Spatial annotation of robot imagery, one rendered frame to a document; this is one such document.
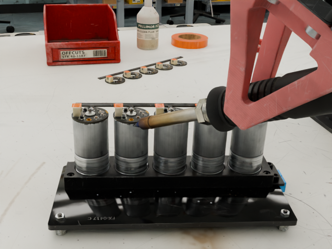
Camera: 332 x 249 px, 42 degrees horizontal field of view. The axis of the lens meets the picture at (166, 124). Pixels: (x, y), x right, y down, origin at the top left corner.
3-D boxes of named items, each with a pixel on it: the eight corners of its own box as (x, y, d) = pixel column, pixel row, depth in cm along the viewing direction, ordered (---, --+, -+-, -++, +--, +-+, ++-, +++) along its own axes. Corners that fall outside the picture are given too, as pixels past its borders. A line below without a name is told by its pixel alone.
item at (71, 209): (265, 175, 35) (267, 163, 34) (295, 234, 28) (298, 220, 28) (64, 177, 34) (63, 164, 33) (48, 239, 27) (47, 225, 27)
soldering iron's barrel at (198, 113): (138, 139, 28) (216, 127, 23) (130, 115, 27) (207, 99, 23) (153, 131, 29) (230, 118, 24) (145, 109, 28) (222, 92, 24)
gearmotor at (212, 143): (225, 184, 31) (232, 120, 29) (192, 184, 31) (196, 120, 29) (219, 166, 33) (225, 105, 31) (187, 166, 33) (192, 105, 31)
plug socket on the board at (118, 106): (126, 116, 29) (126, 107, 29) (113, 116, 29) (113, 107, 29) (126, 111, 30) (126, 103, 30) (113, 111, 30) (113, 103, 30)
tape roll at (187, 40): (212, 48, 68) (213, 41, 68) (176, 49, 67) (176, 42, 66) (200, 38, 73) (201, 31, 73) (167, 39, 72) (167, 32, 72)
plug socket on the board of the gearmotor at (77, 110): (84, 116, 29) (84, 107, 29) (71, 116, 29) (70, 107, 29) (85, 111, 30) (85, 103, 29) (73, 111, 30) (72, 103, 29)
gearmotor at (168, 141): (187, 185, 31) (191, 120, 29) (153, 185, 31) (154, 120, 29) (183, 166, 33) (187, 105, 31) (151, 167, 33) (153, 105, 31)
